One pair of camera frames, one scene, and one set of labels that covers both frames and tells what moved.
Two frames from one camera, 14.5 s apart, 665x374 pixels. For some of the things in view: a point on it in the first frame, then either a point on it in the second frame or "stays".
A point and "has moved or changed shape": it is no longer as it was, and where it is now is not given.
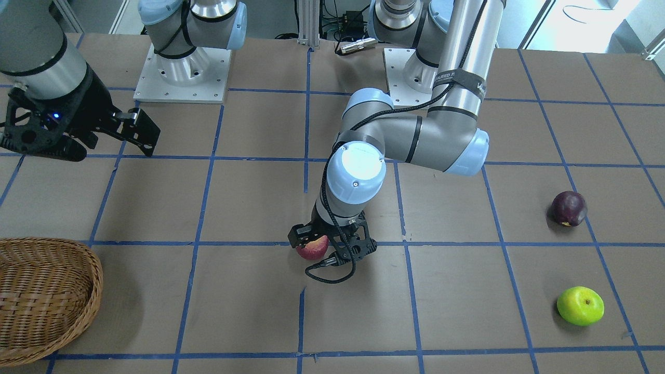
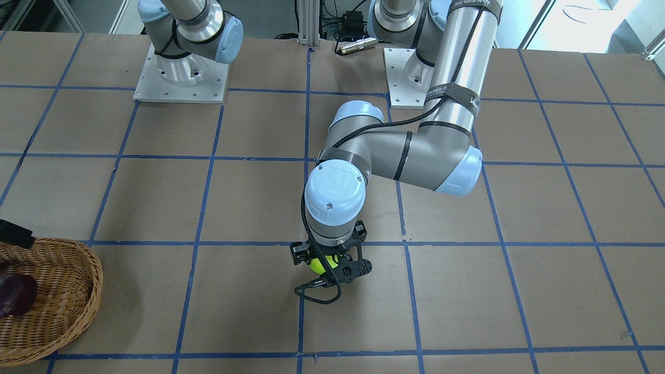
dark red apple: (569, 208) -> (17, 293)
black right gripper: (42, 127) -> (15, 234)
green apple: (580, 306) has moved or changed shape
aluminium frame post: (309, 23) stays
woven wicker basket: (50, 290) stays
